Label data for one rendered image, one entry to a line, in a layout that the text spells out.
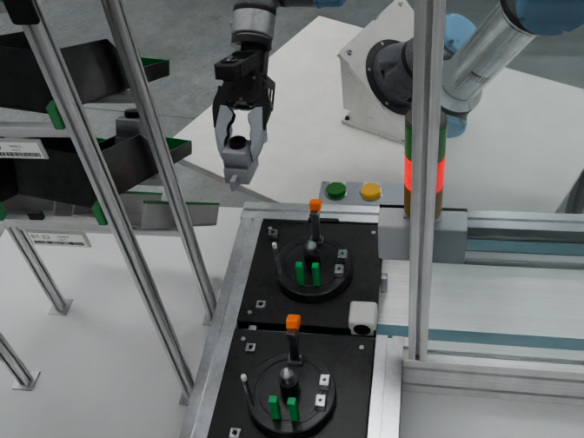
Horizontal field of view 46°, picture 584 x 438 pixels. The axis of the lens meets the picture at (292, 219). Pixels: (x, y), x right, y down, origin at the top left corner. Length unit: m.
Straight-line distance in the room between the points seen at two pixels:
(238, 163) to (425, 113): 0.46
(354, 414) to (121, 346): 0.50
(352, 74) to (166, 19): 2.59
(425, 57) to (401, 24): 1.02
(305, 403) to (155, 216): 0.37
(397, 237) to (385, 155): 0.68
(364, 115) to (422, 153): 0.86
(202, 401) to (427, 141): 0.58
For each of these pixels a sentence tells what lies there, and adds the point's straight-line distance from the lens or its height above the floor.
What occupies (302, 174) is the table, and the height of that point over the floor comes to 0.86.
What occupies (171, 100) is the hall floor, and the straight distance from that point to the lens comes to 3.45.
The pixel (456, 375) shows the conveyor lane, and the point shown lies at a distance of 1.18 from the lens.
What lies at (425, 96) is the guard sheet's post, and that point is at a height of 1.47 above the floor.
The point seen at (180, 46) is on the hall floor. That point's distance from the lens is 3.84.
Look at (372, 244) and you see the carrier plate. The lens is 1.29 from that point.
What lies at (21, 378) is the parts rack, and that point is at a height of 0.89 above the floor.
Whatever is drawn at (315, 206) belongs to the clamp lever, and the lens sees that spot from 1.23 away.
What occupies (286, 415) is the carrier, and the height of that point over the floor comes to 0.99.
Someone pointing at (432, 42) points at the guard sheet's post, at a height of 1.55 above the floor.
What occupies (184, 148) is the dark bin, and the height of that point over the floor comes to 1.21.
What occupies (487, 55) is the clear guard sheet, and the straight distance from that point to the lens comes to 0.75.
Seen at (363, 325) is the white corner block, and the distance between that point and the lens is 1.16.
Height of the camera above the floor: 1.93
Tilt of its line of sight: 46 degrees down
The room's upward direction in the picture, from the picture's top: 9 degrees counter-clockwise
